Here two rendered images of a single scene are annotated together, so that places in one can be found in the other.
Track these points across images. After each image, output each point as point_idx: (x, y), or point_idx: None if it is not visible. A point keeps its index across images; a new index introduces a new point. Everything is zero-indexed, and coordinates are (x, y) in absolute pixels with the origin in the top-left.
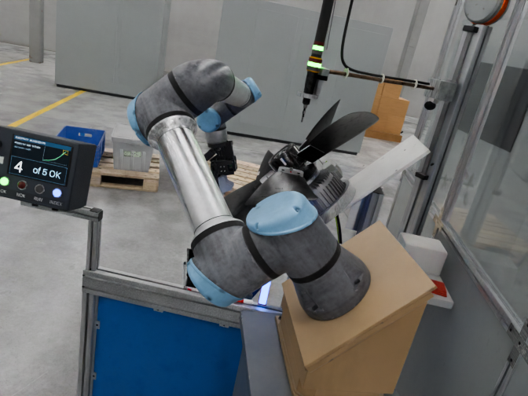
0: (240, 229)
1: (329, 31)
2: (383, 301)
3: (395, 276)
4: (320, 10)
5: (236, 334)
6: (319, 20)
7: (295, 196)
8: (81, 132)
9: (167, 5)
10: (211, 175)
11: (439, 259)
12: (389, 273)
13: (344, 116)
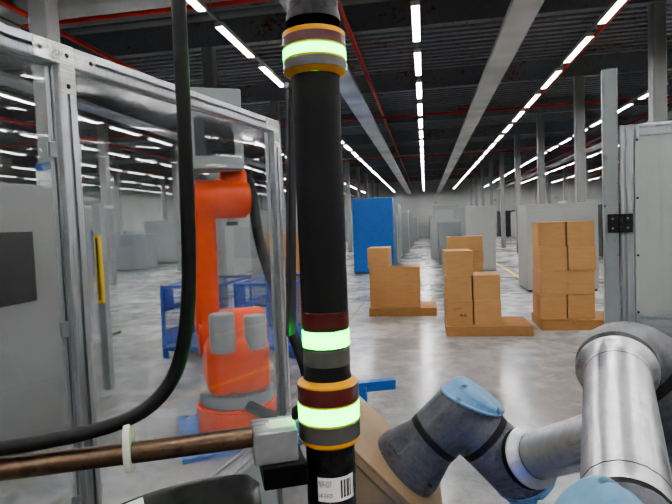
0: (508, 423)
1: (295, 261)
2: (383, 425)
3: (368, 417)
4: (342, 181)
5: None
6: (344, 221)
7: (463, 377)
8: None
9: None
10: (558, 425)
11: None
12: (369, 422)
13: (253, 491)
